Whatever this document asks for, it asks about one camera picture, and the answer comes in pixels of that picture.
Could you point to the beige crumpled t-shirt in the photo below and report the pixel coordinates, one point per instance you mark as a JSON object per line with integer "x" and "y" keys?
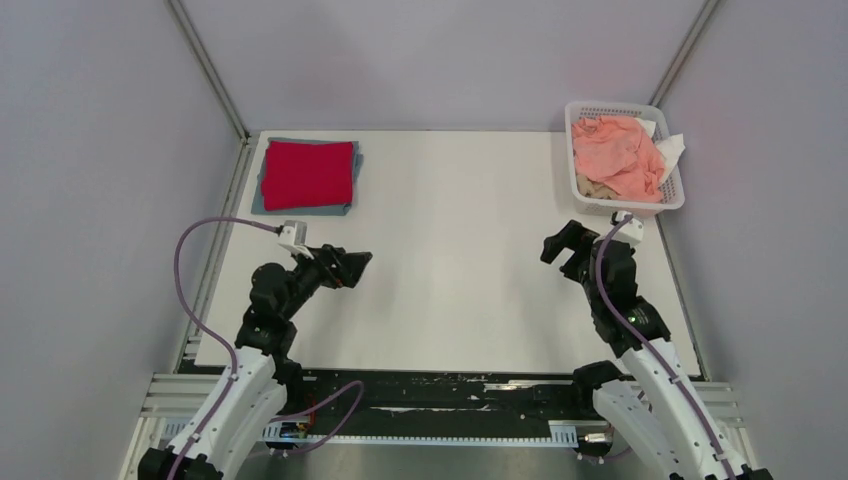
{"x": 595, "y": 190}

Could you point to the salmon pink t-shirt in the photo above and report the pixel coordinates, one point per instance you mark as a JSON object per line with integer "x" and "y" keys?
{"x": 616, "y": 151}

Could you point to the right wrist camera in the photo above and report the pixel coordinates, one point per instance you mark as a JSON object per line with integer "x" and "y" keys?
{"x": 627, "y": 228}

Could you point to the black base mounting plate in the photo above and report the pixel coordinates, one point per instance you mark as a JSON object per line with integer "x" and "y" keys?
{"x": 419, "y": 403}

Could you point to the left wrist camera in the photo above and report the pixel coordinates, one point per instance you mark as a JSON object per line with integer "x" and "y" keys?
{"x": 291, "y": 236}

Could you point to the white slotted cable duct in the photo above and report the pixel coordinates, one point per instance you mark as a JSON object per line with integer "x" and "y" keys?
{"x": 558, "y": 436}

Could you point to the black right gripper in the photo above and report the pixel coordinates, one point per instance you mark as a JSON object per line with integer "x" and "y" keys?
{"x": 573, "y": 237}

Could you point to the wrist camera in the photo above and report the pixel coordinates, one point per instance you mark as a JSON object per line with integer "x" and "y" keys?
{"x": 627, "y": 228}
{"x": 291, "y": 236}

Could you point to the white crumpled t-shirt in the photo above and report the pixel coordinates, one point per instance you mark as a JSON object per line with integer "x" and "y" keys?
{"x": 670, "y": 148}

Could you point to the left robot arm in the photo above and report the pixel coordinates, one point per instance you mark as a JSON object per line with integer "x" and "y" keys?
{"x": 260, "y": 377}

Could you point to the folded red t-shirt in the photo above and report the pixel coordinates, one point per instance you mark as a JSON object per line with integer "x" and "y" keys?
{"x": 307, "y": 173}

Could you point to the white plastic laundry basket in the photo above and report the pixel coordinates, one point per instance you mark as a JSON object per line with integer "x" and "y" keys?
{"x": 673, "y": 196}

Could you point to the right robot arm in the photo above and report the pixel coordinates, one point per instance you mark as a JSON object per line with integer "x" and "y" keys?
{"x": 644, "y": 393}

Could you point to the aluminium frame rail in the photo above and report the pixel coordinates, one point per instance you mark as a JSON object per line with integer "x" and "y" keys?
{"x": 176, "y": 397}

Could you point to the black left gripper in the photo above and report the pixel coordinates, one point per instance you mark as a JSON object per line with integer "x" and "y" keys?
{"x": 348, "y": 266}

